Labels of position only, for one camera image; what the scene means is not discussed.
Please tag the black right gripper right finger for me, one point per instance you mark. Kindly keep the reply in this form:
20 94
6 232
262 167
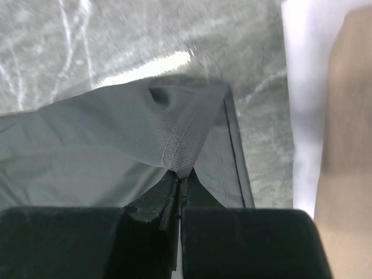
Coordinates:
219 242

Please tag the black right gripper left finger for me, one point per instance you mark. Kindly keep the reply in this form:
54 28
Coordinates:
136 241

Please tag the grey t shirt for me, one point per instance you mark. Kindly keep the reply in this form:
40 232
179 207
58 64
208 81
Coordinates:
108 146

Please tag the folded tan t shirt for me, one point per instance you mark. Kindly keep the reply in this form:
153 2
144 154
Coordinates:
343 201

